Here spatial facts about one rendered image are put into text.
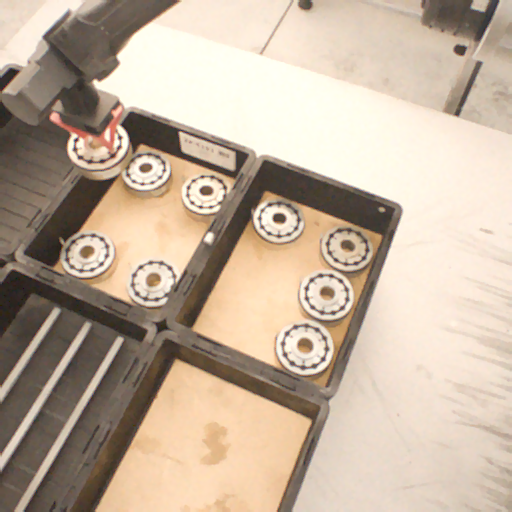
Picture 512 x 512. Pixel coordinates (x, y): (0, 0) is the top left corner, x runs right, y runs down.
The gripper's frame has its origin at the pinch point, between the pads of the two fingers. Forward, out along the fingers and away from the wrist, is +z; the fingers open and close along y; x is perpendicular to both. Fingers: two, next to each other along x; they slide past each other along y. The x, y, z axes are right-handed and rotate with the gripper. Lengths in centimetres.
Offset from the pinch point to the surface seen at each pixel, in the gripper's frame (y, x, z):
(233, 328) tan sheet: 31.3, -13.8, 22.0
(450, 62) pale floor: 49, 178, 115
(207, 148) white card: 10.5, 16.5, 16.2
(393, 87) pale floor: 29, 148, 114
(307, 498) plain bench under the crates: 56, -34, 34
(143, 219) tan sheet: 4.3, -1.0, 22.3
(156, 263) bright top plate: 13.1, -9.5, 18.9
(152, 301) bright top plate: 16.4, -16.5, 18.6
